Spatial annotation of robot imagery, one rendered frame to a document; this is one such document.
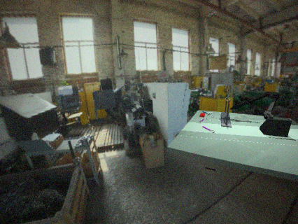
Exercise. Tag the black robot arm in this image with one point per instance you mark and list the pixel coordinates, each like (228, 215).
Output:
(250, 100)

